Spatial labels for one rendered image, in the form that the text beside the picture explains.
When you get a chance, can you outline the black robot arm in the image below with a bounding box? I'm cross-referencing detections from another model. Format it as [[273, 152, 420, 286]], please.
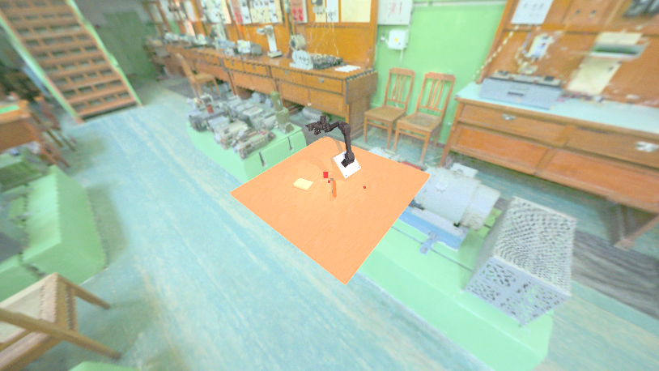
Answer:
[[314, 116, 355, 167]]

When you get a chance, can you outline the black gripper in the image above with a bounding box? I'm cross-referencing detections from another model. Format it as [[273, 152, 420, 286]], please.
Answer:
[[305, 121, 321, 131]]

